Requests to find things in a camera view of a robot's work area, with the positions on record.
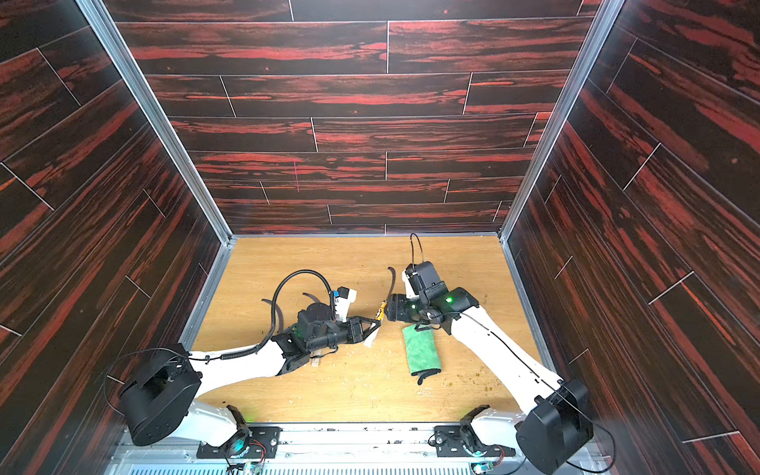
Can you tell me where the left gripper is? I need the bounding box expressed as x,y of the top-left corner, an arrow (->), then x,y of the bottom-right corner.
306,317 -> 381,355

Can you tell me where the small sickle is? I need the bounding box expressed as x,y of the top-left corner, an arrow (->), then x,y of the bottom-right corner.
363,266 -> 396,348
303,292 -> 324,367
262,299 -> 284,334

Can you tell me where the green and black rag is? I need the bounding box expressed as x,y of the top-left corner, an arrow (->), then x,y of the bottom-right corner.
403,326 -> 443,386

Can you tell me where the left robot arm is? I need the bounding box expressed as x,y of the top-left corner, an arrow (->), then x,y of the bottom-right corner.
118,303 -> 381,447

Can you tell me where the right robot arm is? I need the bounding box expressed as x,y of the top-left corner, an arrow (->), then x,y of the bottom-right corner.
385,261 -> 594,474

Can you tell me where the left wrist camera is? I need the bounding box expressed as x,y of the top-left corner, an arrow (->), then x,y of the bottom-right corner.
334,286 -> 357,323

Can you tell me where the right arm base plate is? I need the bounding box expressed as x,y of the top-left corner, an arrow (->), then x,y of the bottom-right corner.
427,425 -> 517,458

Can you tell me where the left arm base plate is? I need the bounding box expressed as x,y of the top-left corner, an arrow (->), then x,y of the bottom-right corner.
196,426 -> 282,461

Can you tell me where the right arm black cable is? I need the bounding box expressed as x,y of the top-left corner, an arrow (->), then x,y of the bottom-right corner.
408,232 -> 619,475

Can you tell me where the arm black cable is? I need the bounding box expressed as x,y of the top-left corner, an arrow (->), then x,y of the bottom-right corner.
103,269 -> 334,417
408,232 -> 619,475

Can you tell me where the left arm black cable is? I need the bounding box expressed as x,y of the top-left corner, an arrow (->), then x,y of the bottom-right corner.
103,269 -> 334,417

